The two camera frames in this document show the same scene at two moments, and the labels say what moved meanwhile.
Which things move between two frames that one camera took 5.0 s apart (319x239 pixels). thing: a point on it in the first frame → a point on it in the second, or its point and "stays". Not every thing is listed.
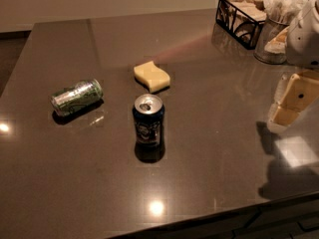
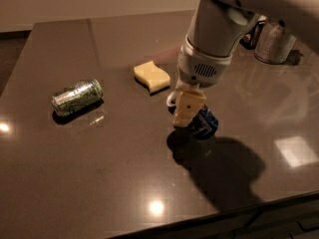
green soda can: (83, 95) stays
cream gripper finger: (296, 94) → (196, 69)
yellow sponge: (152, 77) stays
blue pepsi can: (149, 120) → (203, 124)
